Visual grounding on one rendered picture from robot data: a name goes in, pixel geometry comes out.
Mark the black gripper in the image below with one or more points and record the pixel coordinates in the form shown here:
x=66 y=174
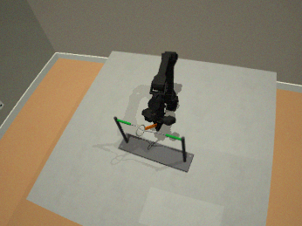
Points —
x=163 y=119

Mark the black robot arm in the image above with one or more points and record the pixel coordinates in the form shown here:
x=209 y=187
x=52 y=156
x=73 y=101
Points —
x=163 y=84

